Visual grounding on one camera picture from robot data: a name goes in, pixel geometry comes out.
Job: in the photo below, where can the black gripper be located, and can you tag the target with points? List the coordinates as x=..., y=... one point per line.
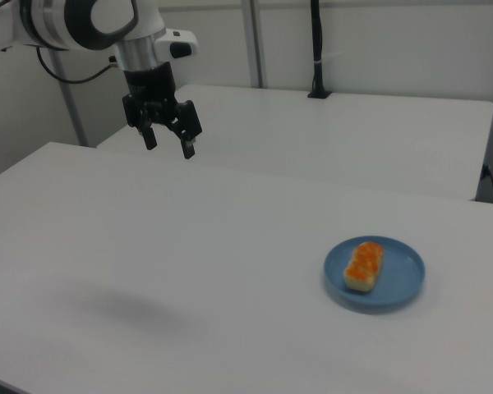
x=150, y=84

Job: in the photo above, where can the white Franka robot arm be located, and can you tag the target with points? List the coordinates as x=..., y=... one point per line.
x=78, y=20

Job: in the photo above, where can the orange glazed bread loaf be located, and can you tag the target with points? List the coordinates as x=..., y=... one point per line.
x=364, y=267

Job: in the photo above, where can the white side table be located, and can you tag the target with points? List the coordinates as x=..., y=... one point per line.
x=312, y=135

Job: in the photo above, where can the blue round plate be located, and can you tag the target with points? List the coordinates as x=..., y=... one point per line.
x=398, y=279

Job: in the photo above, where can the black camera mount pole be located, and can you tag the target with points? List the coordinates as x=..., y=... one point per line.
x=319, y=49

